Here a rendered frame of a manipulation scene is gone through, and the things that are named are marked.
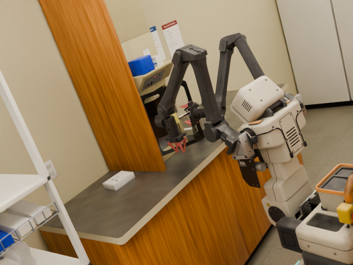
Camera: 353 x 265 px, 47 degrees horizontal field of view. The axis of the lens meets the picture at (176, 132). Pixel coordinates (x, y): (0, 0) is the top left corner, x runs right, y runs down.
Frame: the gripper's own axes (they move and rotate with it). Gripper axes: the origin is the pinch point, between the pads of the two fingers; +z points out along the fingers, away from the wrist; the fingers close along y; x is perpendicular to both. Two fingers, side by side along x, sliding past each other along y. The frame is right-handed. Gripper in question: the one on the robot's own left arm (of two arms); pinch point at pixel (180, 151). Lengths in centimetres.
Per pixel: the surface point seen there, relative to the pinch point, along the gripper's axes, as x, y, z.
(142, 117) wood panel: -5.8, 24.4, -19.3
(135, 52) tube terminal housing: -26, 32, -53
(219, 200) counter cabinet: -25, 6, 48
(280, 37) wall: -317, 76, 9
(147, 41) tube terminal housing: -40, 32, -56
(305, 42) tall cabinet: -325, 50, 24
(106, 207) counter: 34, 34, 16
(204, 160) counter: -19.5, 2.9, 16.3
